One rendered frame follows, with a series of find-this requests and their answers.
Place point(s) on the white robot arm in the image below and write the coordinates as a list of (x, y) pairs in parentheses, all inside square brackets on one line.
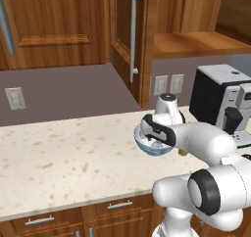
[(209, 143)]

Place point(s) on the light blue mixing bowl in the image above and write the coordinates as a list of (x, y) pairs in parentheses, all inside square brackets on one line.
[(147, 147)]

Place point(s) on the open wooden cabinet door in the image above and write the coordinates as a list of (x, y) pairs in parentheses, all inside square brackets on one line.
[(122, 38)]

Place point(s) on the wooden cabinet shelf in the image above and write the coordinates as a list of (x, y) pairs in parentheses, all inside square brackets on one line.
[(196, 42)]

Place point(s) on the small olive object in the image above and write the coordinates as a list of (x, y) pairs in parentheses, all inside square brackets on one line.
[(182, 152)]

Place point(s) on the black and white coffee machine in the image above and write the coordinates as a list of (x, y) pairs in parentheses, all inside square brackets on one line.
[(209, 90)]

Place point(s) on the wooden drawer front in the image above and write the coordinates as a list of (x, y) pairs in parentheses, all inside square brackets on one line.
[(49, 226), (130, 208)]

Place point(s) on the white wall outlet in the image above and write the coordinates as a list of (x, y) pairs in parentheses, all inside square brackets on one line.
[(160, 85), (15, 98), (176, 83)]

